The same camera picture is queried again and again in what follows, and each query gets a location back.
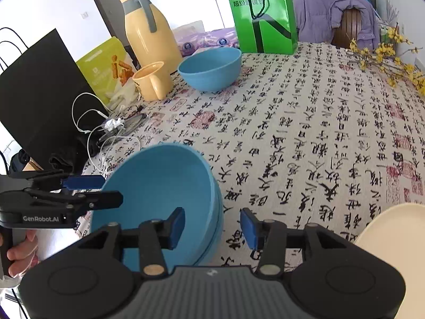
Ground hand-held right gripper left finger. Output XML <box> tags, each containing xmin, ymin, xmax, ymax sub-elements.
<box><xmin>79</xmin><ymin>207</ymin><xmax>186</xmax><ymax>278</ymax></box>

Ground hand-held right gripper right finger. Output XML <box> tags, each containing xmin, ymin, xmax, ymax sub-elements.
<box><xmin>240</xmin><ymin>207</ymin><xmax>352</xmax><ymax>276</ymax></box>

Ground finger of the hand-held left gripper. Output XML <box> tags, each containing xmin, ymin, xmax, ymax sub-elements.
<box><xmin>9</xmin><ymin>169</ymin><xmax>106</xmax><ymax>191</ymax></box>
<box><xmin>24</xmin><ymin>189</ymin><xmax>124</xmax><ymax>211</ymax></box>

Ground blue bowl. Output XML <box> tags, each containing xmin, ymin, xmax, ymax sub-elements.
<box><xmin>178</xmin><ymin>47</ymin><xmax>243</xmax><ymax>93</ymax></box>
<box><xmin>90</xmin><ymin>142</ymin><xmax>218</xmax><ymax>272</ymax></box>
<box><xmin>195</xmin><ymin>179</ymin><xmax>224</xmax><ymax>268</ymax></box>

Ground cream round plate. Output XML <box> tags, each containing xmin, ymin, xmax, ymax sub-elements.
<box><xmin>353</xmin><ymin>203</ymin><xmax>425</xmax><ymax>319</ymax></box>

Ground person's left hand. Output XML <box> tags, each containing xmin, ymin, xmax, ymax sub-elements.
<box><xmin>6</xmin><ymin>230</ymin><xmax>38</xmax><ymax>277</ymax></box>

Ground dark cloth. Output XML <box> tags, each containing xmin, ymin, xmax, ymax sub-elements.
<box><xmin>49</xmin><ymin>132</ymin><xmax>104</xmax><ymax>174</ymax></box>

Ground crumpled white paper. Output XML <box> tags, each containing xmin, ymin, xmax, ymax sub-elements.
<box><xmin>103</xmin><ymin>117</ymin><xmax>124</xmax><ymax>131</ymax></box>

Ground eyeglasses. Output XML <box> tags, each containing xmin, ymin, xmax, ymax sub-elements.
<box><xmin>99</xmin><ymin>112</ymin><xmax>150</xmax><ymax>144</ymax></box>

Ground black paper bag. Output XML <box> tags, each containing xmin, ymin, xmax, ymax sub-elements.
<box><xmin>0</xmin><ymin>26</ymin><xmax>110</xmax><ymax>167</ymax></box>

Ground clear plastic bag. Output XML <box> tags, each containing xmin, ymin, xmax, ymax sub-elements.
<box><xmin>108</xmin><ymin>81</ymin><xmax>140</xmax><ymax>111</ymax></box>

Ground yellow-green snack bag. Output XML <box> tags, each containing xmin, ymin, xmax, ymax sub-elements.
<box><xmin>75</xmin><ymin>36</ymin><xmax>135</xmax><ymax>106</ymax></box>

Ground calligraphy print tablecloth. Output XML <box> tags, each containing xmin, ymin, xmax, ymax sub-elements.
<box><xmin>76</xmin><ymin>41</ymin><xmax>425</xmax><ymax>274</ymax></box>

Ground yellow mug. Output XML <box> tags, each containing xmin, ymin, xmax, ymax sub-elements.
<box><xmin>132</xmin><ymin>61</ymin><xmax>173</xmax><ymax>102</ymax></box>

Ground yellow thermos jug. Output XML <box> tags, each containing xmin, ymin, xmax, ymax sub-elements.
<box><xmin>119</xmin><ymin>0</ymin><xmax>173</xmax><ymax>74</ymax></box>

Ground purple tissue pack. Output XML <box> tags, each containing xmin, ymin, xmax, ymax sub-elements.
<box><xmin>174</xmin><ymin>31</ymin><xmax>208</xmax><ymax>57</ymax></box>
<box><xmin>202</xmin><ymin>28</ymin><xmax>238</xmax><ymax>49</ymax></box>

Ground green paper bag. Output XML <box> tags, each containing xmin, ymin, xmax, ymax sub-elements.
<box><xmin>222</xmin><ymin>0</ymin><xmax>300</xmax><ymax>55</ymax></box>

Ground yellow flower branch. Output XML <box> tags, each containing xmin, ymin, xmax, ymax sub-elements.
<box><xmin>345</xmin><ymin>26</ymin><xmax>425</xmax><ymax>95</ymax></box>

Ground purple jacket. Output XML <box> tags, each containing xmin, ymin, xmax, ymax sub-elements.
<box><xmin>292</xmin><ymin>0</ymin><xmax>381</xmax><ymax>50</ymax></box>

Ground wooden chair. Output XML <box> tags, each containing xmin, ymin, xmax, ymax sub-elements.
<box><xmin>331</xmin><ymin>8</ymin><xmax>366</xmax><ymax>50</ymax></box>

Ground white earphone cable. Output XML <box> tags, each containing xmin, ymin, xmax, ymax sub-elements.
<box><xmin>71</xmin><ymin>92</ymin><xmax>147</xmax><ymax>180</ymax></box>

